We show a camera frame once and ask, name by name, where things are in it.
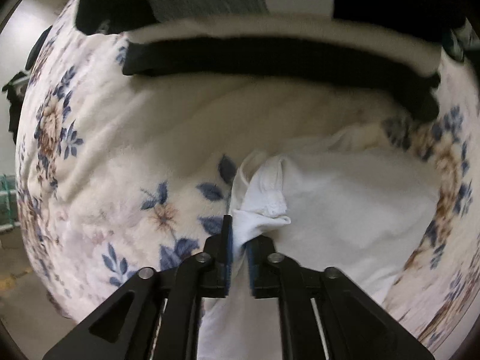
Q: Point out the green rack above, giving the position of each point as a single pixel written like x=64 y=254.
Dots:
x=7 y=198

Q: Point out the dark object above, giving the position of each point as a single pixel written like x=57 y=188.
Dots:
x=17 y=93

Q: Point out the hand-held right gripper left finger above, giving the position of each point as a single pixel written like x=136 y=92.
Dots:
x=227 y=249

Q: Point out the white small garment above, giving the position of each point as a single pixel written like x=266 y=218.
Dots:
x=337 y=213

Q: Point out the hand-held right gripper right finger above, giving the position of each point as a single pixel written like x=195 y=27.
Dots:
x=252 y=268

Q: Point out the black and white folded garment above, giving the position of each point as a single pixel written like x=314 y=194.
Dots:
x=262 y=58

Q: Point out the floral fleece blanket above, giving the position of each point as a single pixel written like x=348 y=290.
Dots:
x=112 y=150

